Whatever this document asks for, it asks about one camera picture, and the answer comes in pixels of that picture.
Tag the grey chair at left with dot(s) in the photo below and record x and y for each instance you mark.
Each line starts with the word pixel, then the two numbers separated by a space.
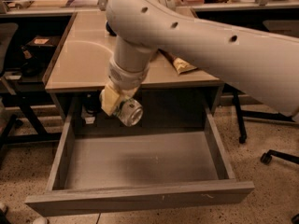
pixel 7 31

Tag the black right table leg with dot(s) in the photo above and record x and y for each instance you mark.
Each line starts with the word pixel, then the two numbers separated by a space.
pixel 241 114

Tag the grey cabinet desk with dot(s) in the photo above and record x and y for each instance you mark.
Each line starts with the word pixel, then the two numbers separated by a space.
pixel 171 101

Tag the blue pepsi can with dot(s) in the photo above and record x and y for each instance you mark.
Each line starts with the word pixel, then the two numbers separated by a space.
pixel 109 29

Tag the grey open top drawer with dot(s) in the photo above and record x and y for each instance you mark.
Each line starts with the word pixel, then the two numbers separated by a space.
pixel 110 168

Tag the dark box with label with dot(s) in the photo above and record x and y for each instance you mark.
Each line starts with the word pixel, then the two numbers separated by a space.
pixel 44 42

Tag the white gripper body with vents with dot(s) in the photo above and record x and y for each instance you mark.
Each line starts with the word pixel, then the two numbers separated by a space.
pixel 127 76

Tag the black bottle on left shelf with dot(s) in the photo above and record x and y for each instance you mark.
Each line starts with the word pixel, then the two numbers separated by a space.
pixel 32 66

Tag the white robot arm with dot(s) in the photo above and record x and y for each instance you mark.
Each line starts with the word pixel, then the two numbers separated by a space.
pixel 262 65

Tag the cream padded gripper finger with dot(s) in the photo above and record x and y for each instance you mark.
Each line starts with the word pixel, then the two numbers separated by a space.
pixel 110 98

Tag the brown yellow chip bag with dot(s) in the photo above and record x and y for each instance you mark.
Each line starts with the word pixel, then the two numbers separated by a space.
pixel 180 65

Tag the black office chair base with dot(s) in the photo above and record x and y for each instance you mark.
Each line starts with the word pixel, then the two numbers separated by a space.
pixel 267 157

